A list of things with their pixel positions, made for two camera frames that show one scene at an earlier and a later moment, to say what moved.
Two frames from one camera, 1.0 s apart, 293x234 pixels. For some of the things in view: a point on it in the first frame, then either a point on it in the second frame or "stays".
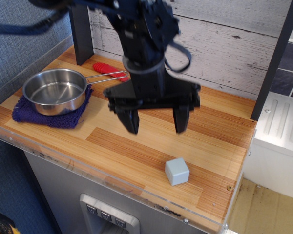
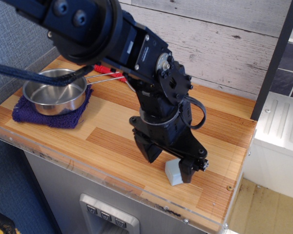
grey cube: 177,171 stays
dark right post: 277,58 stays
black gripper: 151,90 -> 176,137
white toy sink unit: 276,160 stays
